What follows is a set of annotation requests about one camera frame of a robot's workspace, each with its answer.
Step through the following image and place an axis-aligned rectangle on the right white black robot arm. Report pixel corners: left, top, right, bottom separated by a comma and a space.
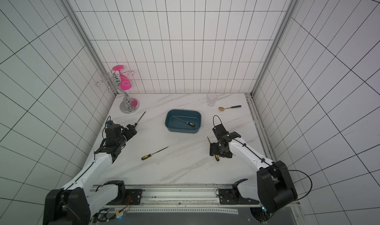
210, 133, 298, 213

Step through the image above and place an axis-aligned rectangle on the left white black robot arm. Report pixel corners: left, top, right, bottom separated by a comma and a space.
43, 121, 137, 225

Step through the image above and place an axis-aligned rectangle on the left arm base wiring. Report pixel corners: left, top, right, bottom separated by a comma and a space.
88, 195, 133, 224

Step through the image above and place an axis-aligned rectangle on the teal plastic storage box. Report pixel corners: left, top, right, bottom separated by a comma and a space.
164, 109, 202, 134

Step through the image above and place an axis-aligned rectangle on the chrome cup holder stand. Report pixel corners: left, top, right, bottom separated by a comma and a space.
96, 70, 139, 114

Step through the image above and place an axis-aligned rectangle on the clear drinking glass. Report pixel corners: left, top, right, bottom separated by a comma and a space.
206, 93, 218, 107

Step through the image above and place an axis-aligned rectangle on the pink disc on stand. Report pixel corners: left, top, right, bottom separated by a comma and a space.
112, 65, 124, 72

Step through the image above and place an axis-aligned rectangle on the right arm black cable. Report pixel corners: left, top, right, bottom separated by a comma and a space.
212, 114, 313, 202

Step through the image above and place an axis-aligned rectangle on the gold spoon dark handle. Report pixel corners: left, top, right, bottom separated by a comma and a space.
218, 105, 241, 112

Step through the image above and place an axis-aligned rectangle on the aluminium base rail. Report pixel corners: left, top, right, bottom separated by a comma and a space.
85, 184, 300, 215

